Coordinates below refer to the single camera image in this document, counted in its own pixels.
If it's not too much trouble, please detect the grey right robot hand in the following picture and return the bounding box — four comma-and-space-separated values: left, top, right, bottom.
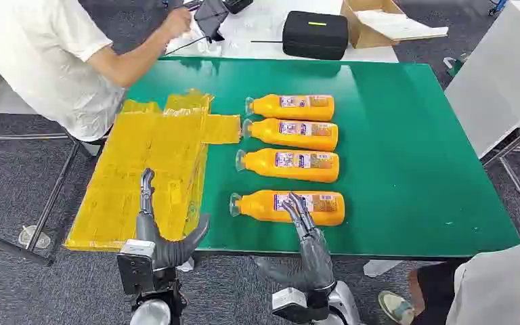
253, 192, 337, 293

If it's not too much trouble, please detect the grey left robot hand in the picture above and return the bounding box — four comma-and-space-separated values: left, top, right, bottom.
135, 168, 211, 271

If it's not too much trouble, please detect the orange drink bottle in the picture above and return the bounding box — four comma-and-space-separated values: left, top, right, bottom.
235, 148, 341, 184
244, 93, 335, 123
229, 190, 346, 228
241, 118, 339, 152

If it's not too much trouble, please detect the white table foot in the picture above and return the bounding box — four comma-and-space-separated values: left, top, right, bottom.
362, 260, 406, 278

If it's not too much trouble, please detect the yellow sheet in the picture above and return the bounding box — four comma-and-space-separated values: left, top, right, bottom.
64, 88, 242, 253

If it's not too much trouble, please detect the pale sneaker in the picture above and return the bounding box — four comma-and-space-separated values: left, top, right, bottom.
378, 290, 416, 325

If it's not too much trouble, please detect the green table mat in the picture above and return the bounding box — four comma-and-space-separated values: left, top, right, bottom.
125, 56, 520, 259

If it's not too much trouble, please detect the round floor disc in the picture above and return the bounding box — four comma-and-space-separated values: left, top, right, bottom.
18, 225, 52, 251

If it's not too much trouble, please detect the seated person in grey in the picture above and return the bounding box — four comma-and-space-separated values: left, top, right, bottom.
378, 233, 520, 325

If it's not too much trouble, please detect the clear plastic bag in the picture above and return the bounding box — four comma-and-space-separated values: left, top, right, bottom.
188, 24, 223, 58

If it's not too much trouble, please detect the black zip case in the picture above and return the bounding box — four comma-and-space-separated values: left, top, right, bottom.
282, 10, 349, 62

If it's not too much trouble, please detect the person's right hand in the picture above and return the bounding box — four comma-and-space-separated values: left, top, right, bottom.
160, 6, 194, 41

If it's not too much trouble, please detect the person beside table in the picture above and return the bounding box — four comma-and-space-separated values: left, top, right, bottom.
0, 0, 194, 144

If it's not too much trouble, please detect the cardboard box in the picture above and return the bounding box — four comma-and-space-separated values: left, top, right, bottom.
340, 0, 450, 49

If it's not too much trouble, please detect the dark tablet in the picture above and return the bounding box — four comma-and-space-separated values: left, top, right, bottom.
194, 0, 231, 44

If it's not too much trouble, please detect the green and white object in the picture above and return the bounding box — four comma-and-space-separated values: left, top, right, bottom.
443, 53, 468, 78

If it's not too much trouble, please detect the white board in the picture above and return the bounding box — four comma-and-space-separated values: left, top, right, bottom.
355, 9, 450, 43

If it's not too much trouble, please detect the black device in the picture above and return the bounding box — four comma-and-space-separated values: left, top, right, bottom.
222, 0, 255, 15

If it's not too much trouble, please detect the white side table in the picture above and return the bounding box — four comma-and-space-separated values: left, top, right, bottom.
443, 0, 520, 234

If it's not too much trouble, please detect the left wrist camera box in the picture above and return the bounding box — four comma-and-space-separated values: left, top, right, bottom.
116, 239, 157, 296

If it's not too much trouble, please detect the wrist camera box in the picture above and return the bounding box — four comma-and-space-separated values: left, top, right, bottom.
116, 239, 157, 296
271, 286, 320, 324

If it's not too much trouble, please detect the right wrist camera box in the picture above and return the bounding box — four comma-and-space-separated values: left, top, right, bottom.
271, 286, 320, 324

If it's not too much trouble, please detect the metal table frame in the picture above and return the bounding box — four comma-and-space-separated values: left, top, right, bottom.
0, 132, 108, 266

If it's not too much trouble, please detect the black cable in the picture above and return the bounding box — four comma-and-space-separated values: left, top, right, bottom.
163, 35, 210, 58

